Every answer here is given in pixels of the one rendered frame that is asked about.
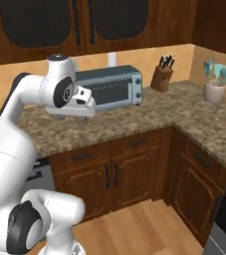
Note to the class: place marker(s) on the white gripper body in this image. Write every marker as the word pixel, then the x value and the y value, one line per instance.
pixel 72 107

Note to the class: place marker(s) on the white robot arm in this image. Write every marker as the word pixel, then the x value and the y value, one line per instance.
pixel 8 156

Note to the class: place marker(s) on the silver toaster oven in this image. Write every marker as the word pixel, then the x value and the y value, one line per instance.
pixel 115 87

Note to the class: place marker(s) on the dark wood drawer front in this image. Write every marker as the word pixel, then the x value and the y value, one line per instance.
pixel 151 138
pixel 214 172
pixel 61 159

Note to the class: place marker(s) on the silver dishwasher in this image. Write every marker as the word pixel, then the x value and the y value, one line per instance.
pixel 43 182

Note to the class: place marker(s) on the wooden knife block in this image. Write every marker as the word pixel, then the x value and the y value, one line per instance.
pixel 161 79

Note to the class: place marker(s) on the dark wood glass cupboard door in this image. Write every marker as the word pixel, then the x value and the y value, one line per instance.
pixel 35 30
pixel 124 23

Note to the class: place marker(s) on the white utensil pot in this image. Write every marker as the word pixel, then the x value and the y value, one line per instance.
pixel 213 93

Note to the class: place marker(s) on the teal spatula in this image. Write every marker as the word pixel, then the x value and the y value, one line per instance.
pixel 208 70

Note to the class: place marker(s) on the teal spoon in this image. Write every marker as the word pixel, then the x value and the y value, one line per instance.
pixel 222 73

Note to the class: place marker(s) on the dark wood corner cupboard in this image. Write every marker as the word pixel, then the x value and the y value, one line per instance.
pixel 217 23

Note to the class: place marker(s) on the white wall socket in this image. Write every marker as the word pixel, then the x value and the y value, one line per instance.
pixel 112 59

